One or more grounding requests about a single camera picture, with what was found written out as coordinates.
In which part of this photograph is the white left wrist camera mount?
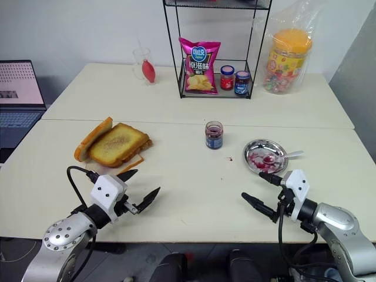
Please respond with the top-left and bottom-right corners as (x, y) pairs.
(90, 174), (128, 221)

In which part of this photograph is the open laptop computer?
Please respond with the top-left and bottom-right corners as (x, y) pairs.
(0, 60), (48, 138)

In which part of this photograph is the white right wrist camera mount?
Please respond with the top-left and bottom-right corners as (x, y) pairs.
(280, 169), (311, 221)

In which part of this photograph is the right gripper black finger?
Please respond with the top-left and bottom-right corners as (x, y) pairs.
(241, 192), (277, 221)
(258, 172), (283, 186)

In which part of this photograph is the round metal plate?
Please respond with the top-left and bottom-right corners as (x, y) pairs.
(243, 139), (288, 173)

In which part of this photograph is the open blueberry jam jar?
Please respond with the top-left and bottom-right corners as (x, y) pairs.
(204, 120), (223, 151)

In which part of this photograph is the orange-lidded candy jar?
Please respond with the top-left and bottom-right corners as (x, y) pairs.
(263, 28), (313, 95)

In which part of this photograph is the black wire shelf rack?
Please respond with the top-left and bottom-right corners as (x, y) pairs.
(163, 0), (270, 100)

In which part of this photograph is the blue-labelled closed jam jar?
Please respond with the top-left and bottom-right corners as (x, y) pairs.
(234, 70), (251, 96)

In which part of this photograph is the white plastic spoon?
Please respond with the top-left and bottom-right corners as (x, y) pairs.
(263, 150), (304, 165)

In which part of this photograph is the dark rounded shape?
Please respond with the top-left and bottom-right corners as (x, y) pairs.
(152, 251), (189, 282)
(228, 249), (263, 282)

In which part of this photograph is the dark-crusted toast slice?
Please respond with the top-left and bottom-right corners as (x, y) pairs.
(120, 138), (154, 165)

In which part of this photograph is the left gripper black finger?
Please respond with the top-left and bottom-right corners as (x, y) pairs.
(137, 186), (162, 213)
(116, 169), (139, 183)

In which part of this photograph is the candy jar in plastic bag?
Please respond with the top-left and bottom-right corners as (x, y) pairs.
(253, 5), (317, 95)

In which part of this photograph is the pink potato chips bag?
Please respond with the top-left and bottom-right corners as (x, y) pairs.
(179, 37), (222, 95)

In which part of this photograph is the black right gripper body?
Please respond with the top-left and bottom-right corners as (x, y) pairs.
(273, 185), (296, 224)

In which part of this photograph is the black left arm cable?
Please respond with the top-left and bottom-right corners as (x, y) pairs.
(66, 166), (99, 211)

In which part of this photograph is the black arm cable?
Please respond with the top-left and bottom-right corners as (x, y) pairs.
(277, 199), (320, 282)
(66, 166), (99, 211)

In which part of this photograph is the red strawberry jam jar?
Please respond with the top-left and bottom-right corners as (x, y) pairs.
(220, 65), (236, 90)

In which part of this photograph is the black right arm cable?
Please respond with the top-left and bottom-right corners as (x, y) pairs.
(277, 199), (320, 282)

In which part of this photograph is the clear glass cup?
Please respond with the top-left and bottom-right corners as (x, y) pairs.
(132, 47), (152, 86)

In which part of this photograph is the thin pale bread slice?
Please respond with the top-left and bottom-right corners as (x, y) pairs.
(85, 153), (145, 176)

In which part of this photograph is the toasted golden bread slice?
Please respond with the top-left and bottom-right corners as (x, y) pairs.
(89, 122), (150, 167)

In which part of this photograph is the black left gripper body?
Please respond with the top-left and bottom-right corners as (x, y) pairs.
(113, 187), (139, 220)

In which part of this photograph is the orange-crusted white bread slice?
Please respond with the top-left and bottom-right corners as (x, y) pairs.
(73, 116), (114, 163)

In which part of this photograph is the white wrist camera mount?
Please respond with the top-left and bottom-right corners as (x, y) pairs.
(280, 169), (311, 221)
(90, 174), (128, 221)

